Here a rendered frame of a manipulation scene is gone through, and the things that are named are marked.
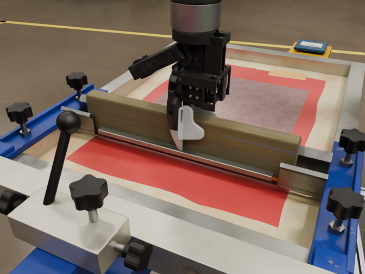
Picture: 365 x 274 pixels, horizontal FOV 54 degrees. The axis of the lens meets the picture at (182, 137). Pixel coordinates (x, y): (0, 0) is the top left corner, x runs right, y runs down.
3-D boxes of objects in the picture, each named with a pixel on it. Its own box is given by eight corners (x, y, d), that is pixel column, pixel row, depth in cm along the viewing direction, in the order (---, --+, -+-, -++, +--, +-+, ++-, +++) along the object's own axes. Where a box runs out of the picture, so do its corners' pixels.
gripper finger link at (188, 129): (198, 163, 60) (203, 112, 56) (167, 154, 62) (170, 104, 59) (205, 156, 63) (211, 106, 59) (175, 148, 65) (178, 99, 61)
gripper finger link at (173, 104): (173, 134, 59) (176, 81, 55) (164, 131, 59) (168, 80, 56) (185, 125, 63) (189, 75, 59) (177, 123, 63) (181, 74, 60)
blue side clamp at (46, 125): (94, 109, 89) (90, 82, 86) (111, 112, 88) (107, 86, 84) (-6, 177, 67) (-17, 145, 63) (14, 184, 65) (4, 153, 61)
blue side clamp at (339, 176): (327, 167, 69) (335, 136, 65) (354, 173, 67) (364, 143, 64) (299, 293, 46) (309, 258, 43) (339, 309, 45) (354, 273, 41)
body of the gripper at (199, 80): (213, 117, 56) (217, 41, 49) (164, 105, 59) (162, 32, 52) (229, 97, 62) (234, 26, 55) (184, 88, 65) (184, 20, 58)
